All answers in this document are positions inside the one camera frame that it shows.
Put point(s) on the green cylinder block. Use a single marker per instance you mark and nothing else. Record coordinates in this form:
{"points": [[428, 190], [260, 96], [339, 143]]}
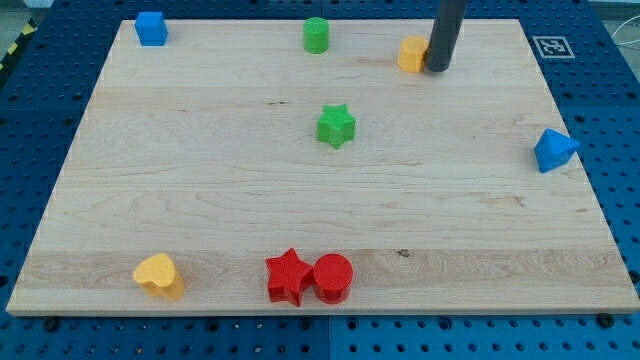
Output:
{"points": [[316, 35]]}

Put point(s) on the green star block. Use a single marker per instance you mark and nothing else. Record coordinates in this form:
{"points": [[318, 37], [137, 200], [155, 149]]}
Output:
{"points": [[336, 125]]}

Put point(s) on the yellow heart block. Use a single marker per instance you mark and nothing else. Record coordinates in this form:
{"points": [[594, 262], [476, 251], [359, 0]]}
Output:
{"points": [[158, 275]]}

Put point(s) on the blue cube block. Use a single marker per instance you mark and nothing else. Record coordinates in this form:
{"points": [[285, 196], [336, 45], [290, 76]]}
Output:
{"points": [[151, 28]]}

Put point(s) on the light wooden board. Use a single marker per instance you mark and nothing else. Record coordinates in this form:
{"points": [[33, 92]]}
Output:
{"points": [[206, 149]]}

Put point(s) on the red cylinder block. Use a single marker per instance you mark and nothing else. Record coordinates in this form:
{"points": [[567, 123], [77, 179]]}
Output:
{"points": [[333, 277]]}

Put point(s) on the blue triangle block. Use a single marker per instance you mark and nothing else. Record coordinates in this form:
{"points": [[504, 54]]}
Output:
{"points": [[554, 150]]}

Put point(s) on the yellow hexagon block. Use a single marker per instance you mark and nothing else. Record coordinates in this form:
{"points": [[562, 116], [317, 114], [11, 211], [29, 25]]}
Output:
{"points": [[411, 54]]}

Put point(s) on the white fiducial marker tag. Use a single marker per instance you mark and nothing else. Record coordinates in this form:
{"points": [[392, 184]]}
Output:
{"points": [[553, 47]]}

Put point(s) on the yellow black hazard tape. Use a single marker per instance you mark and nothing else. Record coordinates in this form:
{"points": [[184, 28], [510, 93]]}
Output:
{"points": [[17, 47]]}

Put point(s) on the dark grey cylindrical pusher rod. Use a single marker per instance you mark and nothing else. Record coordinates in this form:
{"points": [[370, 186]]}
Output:
{"points": [[444, 35]]}

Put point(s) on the red star block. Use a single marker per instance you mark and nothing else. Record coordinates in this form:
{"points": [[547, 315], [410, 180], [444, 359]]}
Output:
{"points": [[289, 277]]}

